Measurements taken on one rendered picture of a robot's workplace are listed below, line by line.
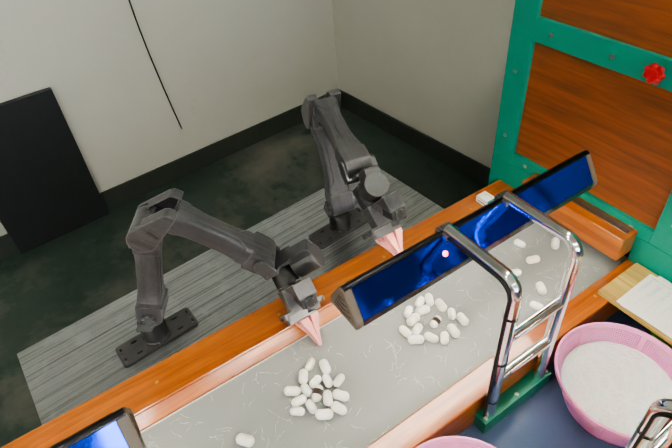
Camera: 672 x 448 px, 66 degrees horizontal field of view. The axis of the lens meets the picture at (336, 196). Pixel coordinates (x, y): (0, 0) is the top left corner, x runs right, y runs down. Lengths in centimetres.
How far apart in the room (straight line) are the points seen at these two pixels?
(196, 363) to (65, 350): 41
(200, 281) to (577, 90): 110
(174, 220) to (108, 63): 178
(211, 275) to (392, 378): 62
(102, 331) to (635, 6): 145
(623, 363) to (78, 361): 127
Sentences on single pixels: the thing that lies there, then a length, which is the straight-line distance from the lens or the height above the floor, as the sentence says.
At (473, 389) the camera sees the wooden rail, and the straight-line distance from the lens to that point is 116.
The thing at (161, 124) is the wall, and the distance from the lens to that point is 298.
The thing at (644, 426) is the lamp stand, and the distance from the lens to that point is 86.
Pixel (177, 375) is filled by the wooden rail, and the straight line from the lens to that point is 124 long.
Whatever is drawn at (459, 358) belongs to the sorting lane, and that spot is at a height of 74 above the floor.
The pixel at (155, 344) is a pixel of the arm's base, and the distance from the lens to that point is 141.
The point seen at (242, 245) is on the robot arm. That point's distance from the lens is 112.
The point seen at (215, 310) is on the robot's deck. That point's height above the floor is 67.
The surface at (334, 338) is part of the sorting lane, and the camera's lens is 125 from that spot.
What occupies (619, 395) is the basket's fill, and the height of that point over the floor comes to 73.
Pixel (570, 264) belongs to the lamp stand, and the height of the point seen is 107.
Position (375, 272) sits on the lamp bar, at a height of 111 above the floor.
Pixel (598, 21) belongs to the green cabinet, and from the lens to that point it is 132.
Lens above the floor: 175
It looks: 39 degrees down
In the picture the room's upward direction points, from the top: 5 degrees counter-clockwise
